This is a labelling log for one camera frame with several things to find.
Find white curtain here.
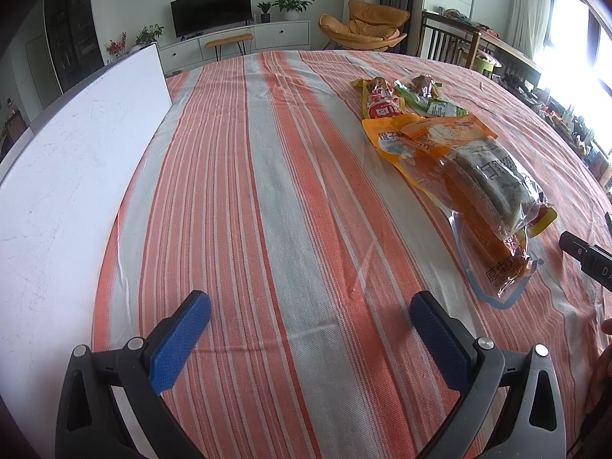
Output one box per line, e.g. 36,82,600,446
507,0,550,58

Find white television cabinet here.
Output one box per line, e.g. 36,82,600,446
155,20,311,75

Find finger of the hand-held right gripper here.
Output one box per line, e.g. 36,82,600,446
559,231,612,292

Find clear blue-edged snack packet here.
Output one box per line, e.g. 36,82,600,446
397,153,546,309

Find red label snack packet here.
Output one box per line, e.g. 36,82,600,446
353,76,407,121

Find wooden slatted desk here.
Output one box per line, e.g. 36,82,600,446
420,7,543,82

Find person's right hand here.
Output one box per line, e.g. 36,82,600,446
586,318,612,414

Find bread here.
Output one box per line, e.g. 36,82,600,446
394,73,443,106

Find black television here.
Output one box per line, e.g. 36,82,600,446
171,0,252,39

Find orange striped tablecloth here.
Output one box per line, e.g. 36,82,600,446
91,49,612,459

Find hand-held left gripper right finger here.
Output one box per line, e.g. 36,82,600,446
410,291,567,459

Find large green potted plant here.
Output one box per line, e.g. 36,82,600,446
270,0,315,22

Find white board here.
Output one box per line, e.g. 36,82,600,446
0,42,174,409

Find orange snack packet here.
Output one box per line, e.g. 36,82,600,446
361,114,431,173

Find yellow-edged biscuit packet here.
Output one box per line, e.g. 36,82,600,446
399,115,498,154

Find green stool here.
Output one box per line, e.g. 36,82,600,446
473,52,503,77

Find clear packet with grey cake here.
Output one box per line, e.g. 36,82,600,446
437,138,558,240

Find red flowers in vase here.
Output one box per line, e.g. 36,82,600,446
105,33,129,58

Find wooden stool with metal legs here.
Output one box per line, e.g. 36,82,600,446
205,33,253,61

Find black display cabinet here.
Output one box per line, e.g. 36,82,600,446
44,0,105,96

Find green plant with white vase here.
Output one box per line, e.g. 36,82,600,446
135,24,164,49

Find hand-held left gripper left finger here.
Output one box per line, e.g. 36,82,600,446
55,290,212,459

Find orange lounge chair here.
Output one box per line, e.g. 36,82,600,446
319,0,411,53

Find window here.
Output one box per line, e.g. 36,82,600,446
533,0,612,96

